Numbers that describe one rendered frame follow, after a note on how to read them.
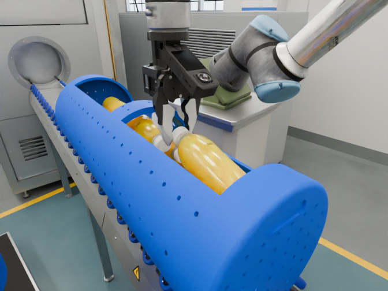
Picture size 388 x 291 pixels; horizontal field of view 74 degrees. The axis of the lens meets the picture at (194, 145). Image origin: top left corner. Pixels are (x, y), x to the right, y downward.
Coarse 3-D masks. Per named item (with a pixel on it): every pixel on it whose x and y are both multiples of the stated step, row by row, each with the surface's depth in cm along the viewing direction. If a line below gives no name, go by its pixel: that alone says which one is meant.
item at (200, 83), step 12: (168, 48) 43; (180, 48) 44; (168, 60) 43; (180, 60) 42; (192, 60) 43; (180, 72) 41; (192, 72) 40; (204, 72) 41; (192, 84) 39; (204, 84) 39; (216, 84) 40; (192, 96) 40; (204, 96) 41
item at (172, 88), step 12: (156, 36) 42; (168, 36) 42; (180, 36) 43; (156, 48) 47; (156, 60) 48; (144, 72) 49; (156, 72) 45; (168, 72) 45; (144, 84) 51; (156, 84) 48; (168, 84) 45; (180, 84) 47; (168, 96) 46; (180, 96) 48
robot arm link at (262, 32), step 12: (252, 24) 74; (264, 24) 71; (276, 24) 76; (240, 36) 78; (252, 36) 74; (264, 36) 72; (276, 36) 71; (240, 48) 78; (252, 48) 73; (240, 60) 79
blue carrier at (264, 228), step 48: (96, 96) 99; (96, 144) 60; (144, 144) 49; (144, 192) 43; (192, 192) 37; (240, 192) 34; (288, 192) 33; (144, 240) 43; (192, 240) 33; (240, 240) 30; (288, 240) 38; (192, 288) 32; (240, 288) 34; (288, 288) 47
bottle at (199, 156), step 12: (180, 144) 48; (192, 144) 46; (204, 144) 45; (180, 156) 47; (192, 156) 45; (204, 156) 44; (216, 156) 43; (228, 156) 45; (192, 168) 45; (204, 168) 43; (216, 168) 42; (228, 168) 42; (240, 168) 43; (204, 180) 42; (216, 180) 41; (228, 180) 40; (216, 192) 41
